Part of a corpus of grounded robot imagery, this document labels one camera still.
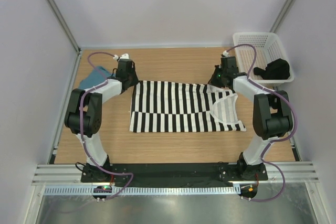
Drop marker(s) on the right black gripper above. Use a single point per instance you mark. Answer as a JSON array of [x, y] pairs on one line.
[[212, 81]]

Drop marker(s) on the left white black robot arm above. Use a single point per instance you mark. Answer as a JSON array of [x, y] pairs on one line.
[[84, 113]]

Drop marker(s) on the teal tank top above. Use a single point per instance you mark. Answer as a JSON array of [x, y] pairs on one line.
[[96, 77]]

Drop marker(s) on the white plastic basket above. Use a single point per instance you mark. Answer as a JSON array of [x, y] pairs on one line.
[[259, 49]]

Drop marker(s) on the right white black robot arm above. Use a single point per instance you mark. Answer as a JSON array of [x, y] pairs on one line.
[[272, 117]]

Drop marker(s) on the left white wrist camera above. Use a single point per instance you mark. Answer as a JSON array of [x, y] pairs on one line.
[[121, 57]]

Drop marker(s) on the white slotted cable duct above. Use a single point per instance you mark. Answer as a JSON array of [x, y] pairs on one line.
[[136, 191]]

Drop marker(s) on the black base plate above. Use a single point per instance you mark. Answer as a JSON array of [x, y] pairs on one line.
[[174, 175]]

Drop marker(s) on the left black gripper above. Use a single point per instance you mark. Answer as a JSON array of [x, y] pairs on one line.
[[136, 81]]

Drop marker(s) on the black white striped tank top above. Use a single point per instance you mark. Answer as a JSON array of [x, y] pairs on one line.
[[171, 107]]

